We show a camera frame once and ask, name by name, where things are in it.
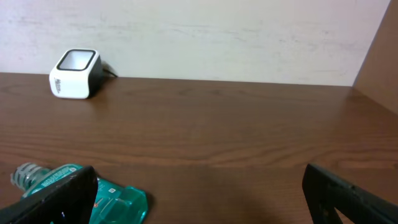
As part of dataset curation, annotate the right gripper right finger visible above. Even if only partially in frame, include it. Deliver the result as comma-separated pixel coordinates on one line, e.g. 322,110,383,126
302,164,397,224

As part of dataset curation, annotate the scanner black cable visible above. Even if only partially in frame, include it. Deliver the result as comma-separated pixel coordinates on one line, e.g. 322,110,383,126
101,67,119,78

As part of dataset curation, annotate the blue mouthwash bottle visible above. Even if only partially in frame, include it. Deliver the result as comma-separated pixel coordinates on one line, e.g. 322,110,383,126
11,162,149,224

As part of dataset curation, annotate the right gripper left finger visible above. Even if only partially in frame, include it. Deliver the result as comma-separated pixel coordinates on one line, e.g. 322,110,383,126
1,166,98,224

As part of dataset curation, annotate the white barcode scanner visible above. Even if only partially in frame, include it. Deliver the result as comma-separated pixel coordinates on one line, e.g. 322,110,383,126
49,49,105,99

